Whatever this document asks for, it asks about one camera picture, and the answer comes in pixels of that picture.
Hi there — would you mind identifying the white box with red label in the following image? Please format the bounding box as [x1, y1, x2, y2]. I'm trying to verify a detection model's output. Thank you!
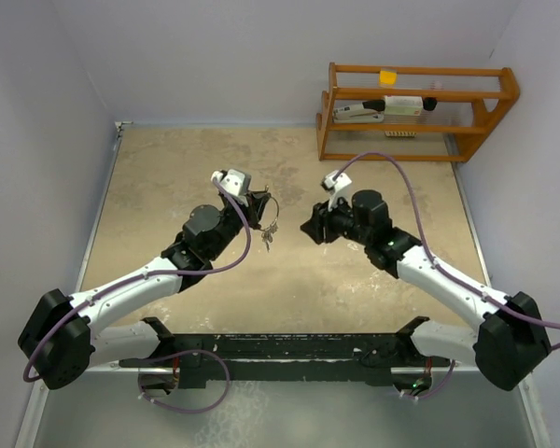
[384, 95, 424, 117]

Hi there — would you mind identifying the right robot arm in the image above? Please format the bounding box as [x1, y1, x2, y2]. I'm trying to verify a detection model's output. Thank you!
[300, 189, 552, 391]

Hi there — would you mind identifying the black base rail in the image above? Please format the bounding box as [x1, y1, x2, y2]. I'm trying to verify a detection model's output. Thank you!
[119, 332, 428, 389]

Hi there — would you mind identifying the large silver keyring with clips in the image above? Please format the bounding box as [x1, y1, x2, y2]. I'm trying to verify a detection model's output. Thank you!
[261, 196, 280, 252]

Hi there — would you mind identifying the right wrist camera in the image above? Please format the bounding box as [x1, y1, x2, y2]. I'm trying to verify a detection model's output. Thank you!
[321, 170, 352, 211]

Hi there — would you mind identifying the wooden rack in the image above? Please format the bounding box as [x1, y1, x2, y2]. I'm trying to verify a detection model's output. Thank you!
[315, 63, 521, 162]

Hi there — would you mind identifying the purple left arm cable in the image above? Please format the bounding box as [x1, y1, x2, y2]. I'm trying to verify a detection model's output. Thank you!
[22, 179, 253, 413]

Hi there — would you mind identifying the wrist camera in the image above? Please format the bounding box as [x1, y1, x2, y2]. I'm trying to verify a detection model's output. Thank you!
[211, 169, 252, 201]
[321, 170, 352, 211]

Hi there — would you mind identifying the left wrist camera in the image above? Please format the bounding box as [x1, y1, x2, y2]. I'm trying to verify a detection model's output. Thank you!
[211, 169, 252, 201]

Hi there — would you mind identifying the yellow block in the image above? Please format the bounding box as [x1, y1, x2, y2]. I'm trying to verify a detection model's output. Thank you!
[378, 70, 398, 88]

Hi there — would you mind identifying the strip of staples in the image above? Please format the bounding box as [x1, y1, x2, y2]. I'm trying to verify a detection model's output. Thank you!
[385, 131, 417, 138]

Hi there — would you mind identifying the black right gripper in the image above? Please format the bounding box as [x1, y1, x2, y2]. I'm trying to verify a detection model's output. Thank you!
[301, 191, 371, 245]

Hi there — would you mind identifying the small black object on rack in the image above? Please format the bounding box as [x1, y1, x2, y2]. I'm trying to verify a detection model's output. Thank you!
[423, 97, 438, 111]

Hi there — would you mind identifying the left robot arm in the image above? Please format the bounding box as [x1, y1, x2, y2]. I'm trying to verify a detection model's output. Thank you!
[18, 189, 273, 390]

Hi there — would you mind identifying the white stapler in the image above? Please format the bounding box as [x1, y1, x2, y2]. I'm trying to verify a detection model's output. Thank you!
[332, 99, 385, 124]

